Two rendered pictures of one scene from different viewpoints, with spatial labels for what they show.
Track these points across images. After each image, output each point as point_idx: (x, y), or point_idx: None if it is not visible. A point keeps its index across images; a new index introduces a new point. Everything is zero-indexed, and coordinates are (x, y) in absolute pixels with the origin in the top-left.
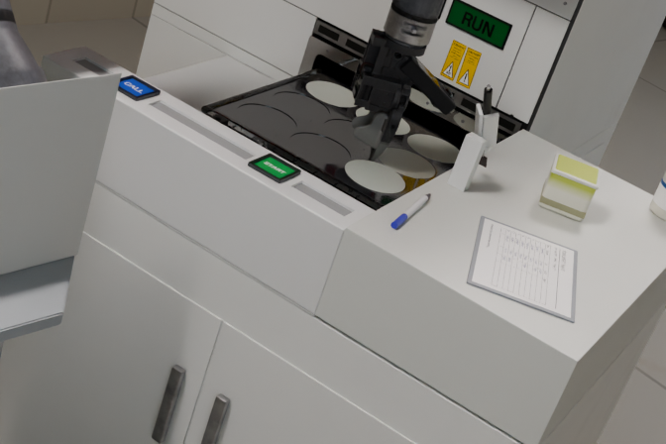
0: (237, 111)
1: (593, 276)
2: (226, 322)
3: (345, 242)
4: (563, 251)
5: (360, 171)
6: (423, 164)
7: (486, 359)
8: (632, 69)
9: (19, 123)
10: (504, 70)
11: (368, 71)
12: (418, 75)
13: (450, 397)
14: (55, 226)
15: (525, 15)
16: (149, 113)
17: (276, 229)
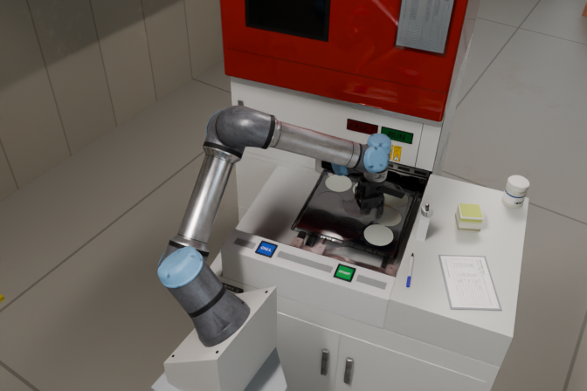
0: (306, 222)
1: (497, 270)
2: (341, 333)
3: (390, 304)
4: (479, 260)
5: (371, 235)
6: (394, 212)
7: (469, 339)
8: (458, 93)
9: (246, 335)
10: (415, 152)
11: (362, 195)
12: (386, 189)
13: (455, 352)
14: (267, 346)
15: (418, 128)
16: (279, 264)
17: (355, 301)
